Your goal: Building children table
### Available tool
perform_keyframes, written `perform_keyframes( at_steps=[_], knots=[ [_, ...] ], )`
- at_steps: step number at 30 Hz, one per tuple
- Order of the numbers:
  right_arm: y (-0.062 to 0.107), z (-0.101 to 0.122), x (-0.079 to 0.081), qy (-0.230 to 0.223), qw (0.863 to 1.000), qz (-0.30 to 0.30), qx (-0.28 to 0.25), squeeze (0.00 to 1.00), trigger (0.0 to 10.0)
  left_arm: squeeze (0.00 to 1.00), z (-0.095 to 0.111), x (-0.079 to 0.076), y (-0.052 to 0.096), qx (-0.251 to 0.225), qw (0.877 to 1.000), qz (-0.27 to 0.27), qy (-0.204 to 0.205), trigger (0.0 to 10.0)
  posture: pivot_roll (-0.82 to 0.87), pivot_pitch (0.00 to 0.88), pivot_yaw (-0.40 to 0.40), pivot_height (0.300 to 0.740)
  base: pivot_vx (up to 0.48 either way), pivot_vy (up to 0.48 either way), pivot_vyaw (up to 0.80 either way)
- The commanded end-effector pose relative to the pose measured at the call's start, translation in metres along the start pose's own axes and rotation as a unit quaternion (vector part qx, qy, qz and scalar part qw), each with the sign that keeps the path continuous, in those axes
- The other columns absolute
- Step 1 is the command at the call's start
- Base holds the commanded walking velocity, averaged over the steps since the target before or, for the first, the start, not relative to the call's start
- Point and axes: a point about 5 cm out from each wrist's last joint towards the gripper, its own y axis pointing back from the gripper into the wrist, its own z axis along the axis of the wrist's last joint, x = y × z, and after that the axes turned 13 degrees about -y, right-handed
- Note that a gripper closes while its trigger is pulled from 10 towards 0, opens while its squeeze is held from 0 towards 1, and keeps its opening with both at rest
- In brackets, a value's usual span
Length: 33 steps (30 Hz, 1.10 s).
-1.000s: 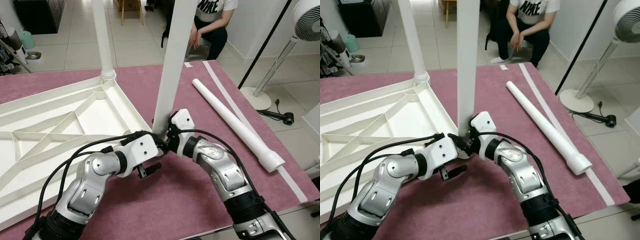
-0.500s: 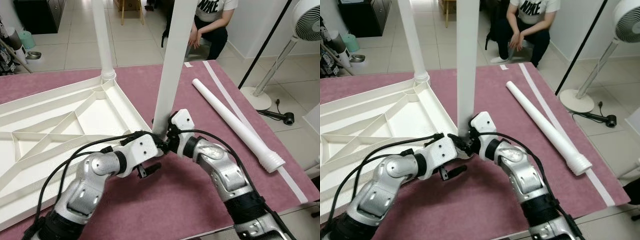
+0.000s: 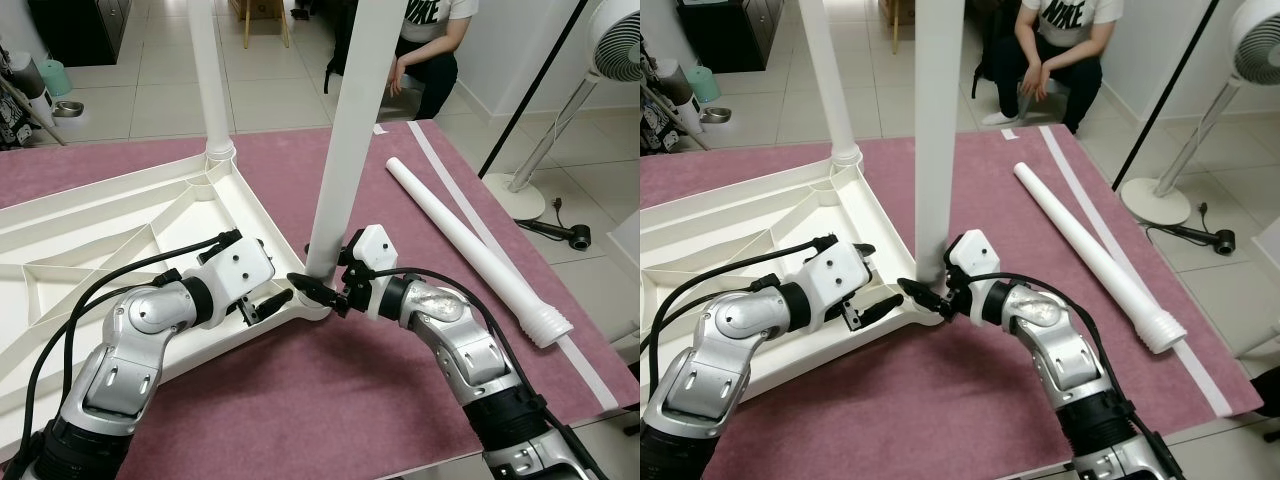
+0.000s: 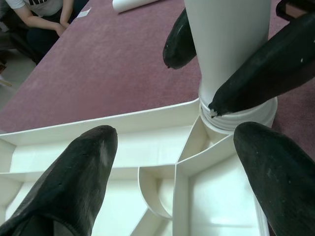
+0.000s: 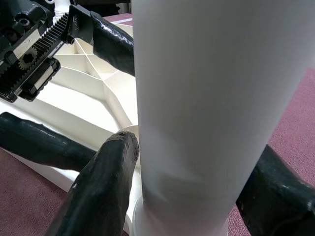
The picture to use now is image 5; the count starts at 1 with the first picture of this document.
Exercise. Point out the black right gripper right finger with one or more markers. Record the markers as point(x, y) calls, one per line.
point(278, 196)

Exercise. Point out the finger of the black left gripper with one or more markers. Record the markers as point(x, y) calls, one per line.
point(110, 46)
point(37, 145)

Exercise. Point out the white plastic table leg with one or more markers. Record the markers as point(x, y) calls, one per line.
point(209, 98)

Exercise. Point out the white plastic table top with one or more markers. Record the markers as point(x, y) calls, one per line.
point(73, 105)

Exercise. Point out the long white tape strip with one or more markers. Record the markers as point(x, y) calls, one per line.
point(123, 20)

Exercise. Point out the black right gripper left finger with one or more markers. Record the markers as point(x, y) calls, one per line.
point(103, 184)

